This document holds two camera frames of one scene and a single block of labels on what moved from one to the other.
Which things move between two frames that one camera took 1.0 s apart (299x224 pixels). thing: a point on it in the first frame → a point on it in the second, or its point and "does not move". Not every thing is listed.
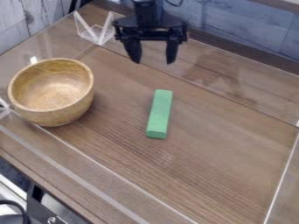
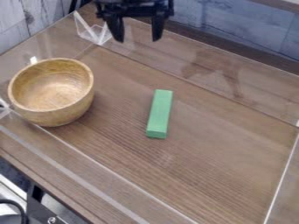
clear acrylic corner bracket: x=97 y=33 does not move
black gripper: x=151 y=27 → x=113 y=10
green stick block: x=158 y=127 does not move
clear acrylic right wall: x=285 y=208 does not move
